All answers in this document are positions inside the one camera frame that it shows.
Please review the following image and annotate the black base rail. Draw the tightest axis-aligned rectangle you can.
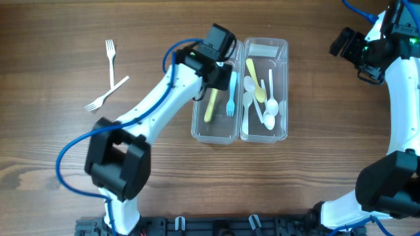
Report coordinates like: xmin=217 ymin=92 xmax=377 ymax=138
xmin=73 ymin=212 xmax=367 ymax=236

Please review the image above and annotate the white fork upright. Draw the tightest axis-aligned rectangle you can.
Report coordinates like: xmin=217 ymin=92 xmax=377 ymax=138
xmin=106 ymin=39 xmax=116 ymax=89

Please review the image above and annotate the yellow plastic spoon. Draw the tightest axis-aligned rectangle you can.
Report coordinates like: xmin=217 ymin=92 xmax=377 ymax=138
xmin=245 ymin=58 xmax=265 ymax=103

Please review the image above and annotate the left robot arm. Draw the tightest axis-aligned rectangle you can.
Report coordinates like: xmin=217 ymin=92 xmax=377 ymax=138
xmin=85 ymin=24 xmax=237 ymax=235

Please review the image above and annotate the clear right plastic container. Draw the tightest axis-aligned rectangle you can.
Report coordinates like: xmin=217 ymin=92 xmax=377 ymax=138
xmin=240 ymin=37 xmax=289 ymax=143

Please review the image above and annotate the white spoon crossed large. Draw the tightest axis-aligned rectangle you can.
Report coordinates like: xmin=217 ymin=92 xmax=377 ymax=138
xmin=261 ymin=79 xmax=275 ymax=130

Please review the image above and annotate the yellow plastic fork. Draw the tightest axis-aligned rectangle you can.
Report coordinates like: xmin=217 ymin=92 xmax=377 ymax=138
xmin=203 ymin=88 xmax=218 ymax=123

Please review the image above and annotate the clear left plastic container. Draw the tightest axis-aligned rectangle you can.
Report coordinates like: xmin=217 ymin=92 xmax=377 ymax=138
xmin=191 ymin=41 xmax=244 ymax=144

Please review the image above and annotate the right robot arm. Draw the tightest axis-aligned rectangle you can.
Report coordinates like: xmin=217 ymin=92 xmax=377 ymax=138
xmin=306 ymin=0 xmax=419 ymax=235

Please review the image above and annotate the white spoon crossed small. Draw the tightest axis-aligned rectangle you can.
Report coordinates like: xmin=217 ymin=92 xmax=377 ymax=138
xmin=266 ymin=69 xmax=278 ymax=116

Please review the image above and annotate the white fork diagonal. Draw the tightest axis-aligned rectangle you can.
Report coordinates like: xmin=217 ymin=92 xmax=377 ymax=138
xmin=84 ymin=76 xmax=129 ymax=112

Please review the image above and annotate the white spoon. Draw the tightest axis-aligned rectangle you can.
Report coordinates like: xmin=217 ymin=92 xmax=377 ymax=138
xmin=242 ymin=92 xmax=253 ymax=134
xmin=243 ymin=75 xmax=264 ymax=124

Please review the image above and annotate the light blue plastic fork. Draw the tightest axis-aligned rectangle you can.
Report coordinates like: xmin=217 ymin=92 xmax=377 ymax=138
xmin=226 ymin=71 xmax=238 ymax=117

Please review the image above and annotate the clear plastic container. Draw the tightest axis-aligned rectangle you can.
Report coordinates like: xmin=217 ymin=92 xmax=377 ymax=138
xmin=191 ymin=41 xmax=244 ymax=144
xmin=240 ymin=37 xmax=289 ymax=143

